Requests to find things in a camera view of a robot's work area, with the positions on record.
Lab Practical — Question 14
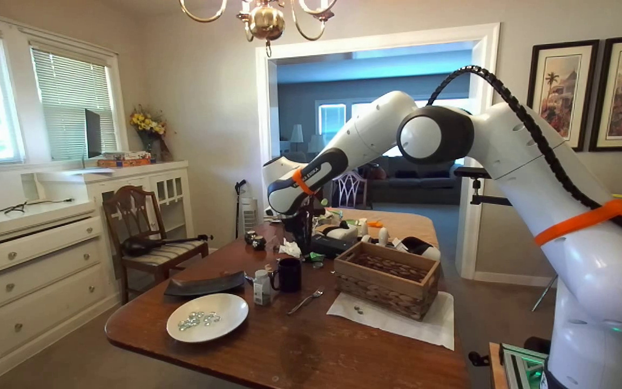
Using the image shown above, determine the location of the black cup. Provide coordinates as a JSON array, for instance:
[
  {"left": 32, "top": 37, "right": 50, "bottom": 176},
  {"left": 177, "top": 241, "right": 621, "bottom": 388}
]
[{"left": 269, "top": 257, "right": 302, "bottom": 293}]

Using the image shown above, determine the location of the white plastic bottle container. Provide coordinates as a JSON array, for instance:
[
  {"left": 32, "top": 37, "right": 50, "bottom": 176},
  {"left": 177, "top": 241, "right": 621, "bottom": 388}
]
[{"left": 253, "top": 269, "right": 272, "bottom": 306}]

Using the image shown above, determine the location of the black flat box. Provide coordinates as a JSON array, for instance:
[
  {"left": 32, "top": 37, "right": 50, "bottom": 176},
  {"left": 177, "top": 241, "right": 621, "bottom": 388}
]
[{"left": 311, "top": 233, "right": 351, "bottom": 259}]

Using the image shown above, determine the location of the white and black device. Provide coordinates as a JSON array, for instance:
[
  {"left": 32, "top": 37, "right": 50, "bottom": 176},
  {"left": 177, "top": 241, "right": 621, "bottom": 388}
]
[{"left": 316, "top": 222, "right": 359, "bottom": 244}]

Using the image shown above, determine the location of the white tower heater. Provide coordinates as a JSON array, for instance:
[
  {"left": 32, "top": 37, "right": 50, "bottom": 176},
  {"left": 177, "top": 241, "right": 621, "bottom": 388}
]
[{"left": 238, "top": 197, "right": 260, "bottom": 237}]

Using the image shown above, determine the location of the white chair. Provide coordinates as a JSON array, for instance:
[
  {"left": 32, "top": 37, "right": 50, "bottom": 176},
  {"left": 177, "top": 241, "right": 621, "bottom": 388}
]
[{"left": 333, "top": 169, "right": 374, "bottom": 210}]

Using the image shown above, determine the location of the black walking stick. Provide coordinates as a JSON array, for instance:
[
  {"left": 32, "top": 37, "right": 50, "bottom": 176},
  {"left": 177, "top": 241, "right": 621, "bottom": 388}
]
[{"left": 234, "top": 180, "right": 247, "bottom": 239}]

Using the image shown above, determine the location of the silver fork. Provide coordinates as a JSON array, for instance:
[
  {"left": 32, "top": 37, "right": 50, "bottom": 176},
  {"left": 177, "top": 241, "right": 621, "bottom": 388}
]
[{"left": 287, "top": 287, "right": 325, "bottom": 316}]

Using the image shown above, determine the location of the wicker basket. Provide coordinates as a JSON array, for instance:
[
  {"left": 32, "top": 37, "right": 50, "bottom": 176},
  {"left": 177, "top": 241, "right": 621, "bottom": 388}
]
[{"left": 334, "top": 240, "right": 441, "bottom": 321}]

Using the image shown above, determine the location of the black rectangular platter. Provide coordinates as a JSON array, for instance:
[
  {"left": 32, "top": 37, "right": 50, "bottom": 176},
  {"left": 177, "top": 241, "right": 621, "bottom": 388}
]
[{"left": 164, "top": 270, "right": 247, "bottom": 297}]

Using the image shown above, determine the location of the white and black pouch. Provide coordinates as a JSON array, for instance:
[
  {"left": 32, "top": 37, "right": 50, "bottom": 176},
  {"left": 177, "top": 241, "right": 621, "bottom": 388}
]
[{"left": 396, "top": 236, "right": 442, "bottom": 262}]

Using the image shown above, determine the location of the dark sofa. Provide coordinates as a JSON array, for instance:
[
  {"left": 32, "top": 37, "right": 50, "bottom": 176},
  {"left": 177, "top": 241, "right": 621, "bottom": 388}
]
[{"left": 365, "top": 157, "right": 463, "bottom": 205}]

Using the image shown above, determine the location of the white round plate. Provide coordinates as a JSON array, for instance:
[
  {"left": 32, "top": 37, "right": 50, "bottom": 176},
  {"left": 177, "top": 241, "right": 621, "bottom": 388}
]
[{"left": 166, "top": 293, "right": 249, "bottom": 344}]

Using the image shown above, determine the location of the heap of clear glass beads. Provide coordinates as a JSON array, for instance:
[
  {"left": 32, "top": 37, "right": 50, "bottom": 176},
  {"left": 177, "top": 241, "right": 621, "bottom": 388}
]
[{"left": 178, "top": 311, "right": 221, "bottom": 331}]

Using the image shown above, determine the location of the white paper towel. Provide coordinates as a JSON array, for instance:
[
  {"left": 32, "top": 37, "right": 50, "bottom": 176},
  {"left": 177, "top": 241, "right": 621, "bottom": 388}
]
[{"left": 326, "top": 292, "right": 455, "bottom": 351}]

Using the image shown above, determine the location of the wooden chair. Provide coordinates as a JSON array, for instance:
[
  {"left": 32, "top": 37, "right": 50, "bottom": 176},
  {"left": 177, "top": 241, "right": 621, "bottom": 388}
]
[{"left": 102, "top": 185, "right": 210, "bottom": 305}]

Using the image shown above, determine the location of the vase of yellow flowers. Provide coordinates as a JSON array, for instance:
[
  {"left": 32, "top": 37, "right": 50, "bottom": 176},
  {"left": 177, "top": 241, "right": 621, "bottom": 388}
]
[{"left": 129, "top": 105, "right": 174, "bottom": 163}]

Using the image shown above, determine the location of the stack of board games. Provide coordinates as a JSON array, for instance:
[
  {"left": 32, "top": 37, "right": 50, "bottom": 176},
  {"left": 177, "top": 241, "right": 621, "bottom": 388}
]
[{"left": 97, "top": 150, "right": 152, "bottom": 167}]

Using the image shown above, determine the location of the brass chandelier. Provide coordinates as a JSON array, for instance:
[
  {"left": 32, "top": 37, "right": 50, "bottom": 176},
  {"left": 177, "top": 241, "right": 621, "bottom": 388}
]
[{"left": 179, "top": 0, "right": 339, "bottom": 57}]

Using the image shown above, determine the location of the monitor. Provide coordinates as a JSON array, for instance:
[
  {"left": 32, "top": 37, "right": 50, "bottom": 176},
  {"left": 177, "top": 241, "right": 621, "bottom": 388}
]
[{"left": 84, "top": 108, "right": 103, "bottom": 159}]

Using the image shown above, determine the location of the white sideboard cabinet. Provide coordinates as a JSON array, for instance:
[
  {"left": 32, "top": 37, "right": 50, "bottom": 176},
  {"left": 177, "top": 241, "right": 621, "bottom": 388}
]
[{"left": 0, "top": 160, "right": 195, "bottom": 387}]

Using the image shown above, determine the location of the window with white blinds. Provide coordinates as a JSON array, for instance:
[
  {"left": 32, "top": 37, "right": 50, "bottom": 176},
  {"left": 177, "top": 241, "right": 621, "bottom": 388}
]
[{"left": 30, "top": 46, "right": 120, "bottom": 161}]

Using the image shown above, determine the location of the black cable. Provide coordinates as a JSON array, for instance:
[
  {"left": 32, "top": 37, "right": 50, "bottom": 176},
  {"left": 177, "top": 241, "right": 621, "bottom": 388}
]
[{"left": 0, "top": 198, "right": 74, "bottom": 216}]

